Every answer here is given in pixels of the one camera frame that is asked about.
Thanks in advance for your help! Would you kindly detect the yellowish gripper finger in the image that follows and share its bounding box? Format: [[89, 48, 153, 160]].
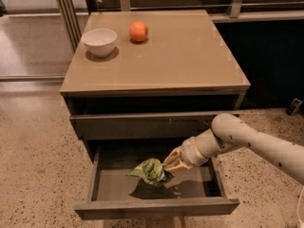
[[163, 147, 181, 166], [164, 163, 191, 173]]

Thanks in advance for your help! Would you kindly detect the green jalapeno chip bag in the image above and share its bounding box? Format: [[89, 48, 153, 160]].
[[128, 158, 174, 186]]

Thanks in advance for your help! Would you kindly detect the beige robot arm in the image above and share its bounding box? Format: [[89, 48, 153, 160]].
[[164, 113, 304, 184]]

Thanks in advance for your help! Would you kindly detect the closed top drawer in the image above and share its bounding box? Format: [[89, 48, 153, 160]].
[[69, 111, 220, 141]]

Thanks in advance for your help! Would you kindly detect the open middle drawer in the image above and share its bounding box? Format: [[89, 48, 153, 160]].
[[75, 139, 239, 220]]

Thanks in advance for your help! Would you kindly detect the grey drawer cabinet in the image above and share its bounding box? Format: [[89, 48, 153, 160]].
[[59, 9, 252, 228]]

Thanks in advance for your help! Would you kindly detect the small black device on floor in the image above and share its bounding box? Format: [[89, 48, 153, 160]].
[[286, 98, 303, 116]]

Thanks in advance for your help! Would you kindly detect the orange fruit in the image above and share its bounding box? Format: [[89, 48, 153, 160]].
[[129, 21, 148, 43]]

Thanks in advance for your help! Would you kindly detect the white ceramic bowl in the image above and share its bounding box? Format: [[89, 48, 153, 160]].
[[82, 28, 117, 57]]

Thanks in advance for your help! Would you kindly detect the white cable on floor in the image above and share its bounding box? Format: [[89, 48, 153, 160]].
[[295, 187, 304, 228]]

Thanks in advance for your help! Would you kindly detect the metal railing frame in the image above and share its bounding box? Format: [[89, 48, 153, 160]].
[[57, 0, 304, 47]]

